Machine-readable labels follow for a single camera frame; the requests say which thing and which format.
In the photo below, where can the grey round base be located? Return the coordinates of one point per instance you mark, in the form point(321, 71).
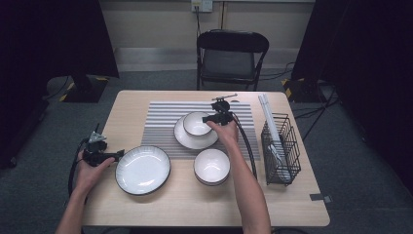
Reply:
point(56, 87)

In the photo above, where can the black folding chair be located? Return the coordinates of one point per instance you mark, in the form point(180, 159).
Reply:
point(227, 65)

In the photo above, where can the white plate with dark rim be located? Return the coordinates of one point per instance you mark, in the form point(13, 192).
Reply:
point(142, 170)
point(195, 143)

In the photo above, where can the black curtain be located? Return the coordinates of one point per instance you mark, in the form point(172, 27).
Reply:
point(373, 65)
point(48, 32)

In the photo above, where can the white wall outlet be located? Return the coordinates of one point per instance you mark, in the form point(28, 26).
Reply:
point(206, 6)

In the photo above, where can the black stand base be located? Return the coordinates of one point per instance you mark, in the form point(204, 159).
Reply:
point(302, 92)
point(86, 94)

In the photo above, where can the person's left hand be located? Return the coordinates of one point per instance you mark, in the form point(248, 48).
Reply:
point(91, 177)

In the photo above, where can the grey tape piece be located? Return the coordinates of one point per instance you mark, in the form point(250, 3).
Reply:
point(319, 197)

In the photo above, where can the white bowl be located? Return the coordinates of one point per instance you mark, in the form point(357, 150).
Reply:
point(196, 125)
point(211, 165)

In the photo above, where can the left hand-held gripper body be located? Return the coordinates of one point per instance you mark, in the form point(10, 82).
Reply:
point(95, 154)

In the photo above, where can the person's right hand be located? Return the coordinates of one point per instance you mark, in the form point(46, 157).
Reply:
point(229, 135)

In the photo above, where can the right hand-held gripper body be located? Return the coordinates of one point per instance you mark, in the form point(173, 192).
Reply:
point(222, 107)

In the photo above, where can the striped woven placemat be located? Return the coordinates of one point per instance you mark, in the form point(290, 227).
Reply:
point(162, 113)

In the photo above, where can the small dark strip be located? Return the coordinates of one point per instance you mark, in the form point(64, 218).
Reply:
point(96, 127)

